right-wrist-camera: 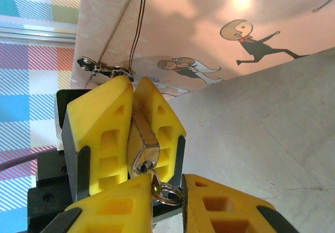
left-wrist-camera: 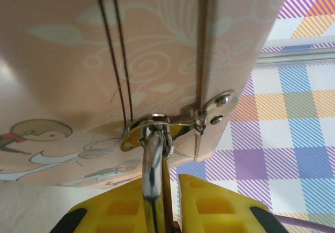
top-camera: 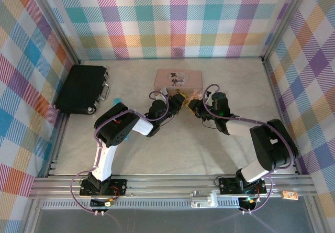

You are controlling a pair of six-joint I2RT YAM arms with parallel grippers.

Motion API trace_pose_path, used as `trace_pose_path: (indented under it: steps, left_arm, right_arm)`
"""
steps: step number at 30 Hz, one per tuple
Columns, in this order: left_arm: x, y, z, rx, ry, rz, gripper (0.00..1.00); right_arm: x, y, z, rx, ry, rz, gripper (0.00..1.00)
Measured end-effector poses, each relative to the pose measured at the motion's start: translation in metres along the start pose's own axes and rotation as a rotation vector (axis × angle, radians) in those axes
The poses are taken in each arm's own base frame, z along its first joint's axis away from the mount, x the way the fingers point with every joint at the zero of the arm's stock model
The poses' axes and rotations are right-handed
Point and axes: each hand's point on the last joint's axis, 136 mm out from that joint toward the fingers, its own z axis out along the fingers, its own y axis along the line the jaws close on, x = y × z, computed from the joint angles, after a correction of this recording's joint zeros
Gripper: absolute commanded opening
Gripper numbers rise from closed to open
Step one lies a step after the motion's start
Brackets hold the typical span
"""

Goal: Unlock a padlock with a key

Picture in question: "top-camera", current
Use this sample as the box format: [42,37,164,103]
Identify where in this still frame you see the teal plastic object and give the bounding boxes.
[114,97,130,141]

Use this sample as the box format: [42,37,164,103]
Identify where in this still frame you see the aluminium corner post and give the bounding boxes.
[261,0,312,62]
[30,0,81,65]

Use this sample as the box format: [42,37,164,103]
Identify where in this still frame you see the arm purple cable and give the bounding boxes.
[200,83,299,214]
[70,91,170,214]

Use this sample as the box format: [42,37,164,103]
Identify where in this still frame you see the black carry case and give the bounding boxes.
[53,64,110,115]

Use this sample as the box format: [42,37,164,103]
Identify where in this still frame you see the white plastic bracket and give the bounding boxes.
[190,190,218,208]

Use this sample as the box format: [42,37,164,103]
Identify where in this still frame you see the aluminium frame rail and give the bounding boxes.
[28,174,317,199]

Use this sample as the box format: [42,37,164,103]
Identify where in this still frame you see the slotted grey cable duct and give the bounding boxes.
[39,198,307,210]

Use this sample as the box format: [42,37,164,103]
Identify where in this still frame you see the pink tin box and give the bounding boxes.
[153,69,204,96]

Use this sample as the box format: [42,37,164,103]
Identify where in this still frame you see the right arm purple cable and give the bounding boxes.
[200,83,299,214]

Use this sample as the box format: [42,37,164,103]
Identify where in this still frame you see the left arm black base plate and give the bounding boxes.
[80,177,128,197]

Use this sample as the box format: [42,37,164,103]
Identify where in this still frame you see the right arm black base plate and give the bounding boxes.
[218,176,267,196]

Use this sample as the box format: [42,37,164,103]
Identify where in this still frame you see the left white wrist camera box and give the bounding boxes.
[154,87,170,100]

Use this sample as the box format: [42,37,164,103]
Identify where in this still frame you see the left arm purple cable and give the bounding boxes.
[70,91,170,214]

